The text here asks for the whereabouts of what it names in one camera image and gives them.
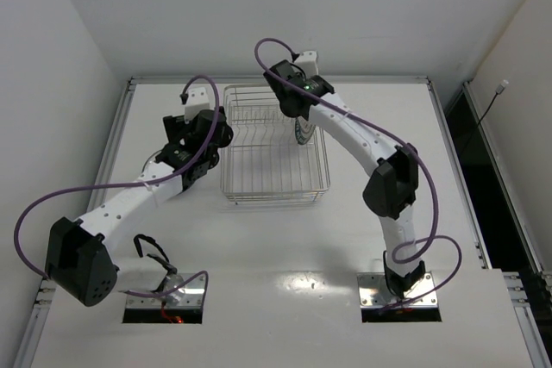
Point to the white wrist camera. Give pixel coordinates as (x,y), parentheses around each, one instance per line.
(194,100)
(307,61)

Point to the green rimmed plate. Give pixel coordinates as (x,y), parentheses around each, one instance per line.
(303,131)

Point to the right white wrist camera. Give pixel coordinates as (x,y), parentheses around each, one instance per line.
(307,61)

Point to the metal wire dish rack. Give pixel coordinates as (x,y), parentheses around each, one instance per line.
(266,163)

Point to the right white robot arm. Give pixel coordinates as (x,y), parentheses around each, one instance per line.
(391,168)

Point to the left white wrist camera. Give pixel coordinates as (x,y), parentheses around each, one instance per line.
(194,100)

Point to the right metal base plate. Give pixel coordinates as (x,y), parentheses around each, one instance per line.
(374,294)

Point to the metal base plate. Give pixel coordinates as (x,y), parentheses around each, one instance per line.
(182,291)
(374,294)

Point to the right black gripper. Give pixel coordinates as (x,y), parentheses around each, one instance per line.
(278,82)

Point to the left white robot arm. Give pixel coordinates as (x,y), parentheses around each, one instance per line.
(80,252)

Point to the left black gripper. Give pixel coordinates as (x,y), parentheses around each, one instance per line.
(171,127)

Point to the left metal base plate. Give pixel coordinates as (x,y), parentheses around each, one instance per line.
(182,291)

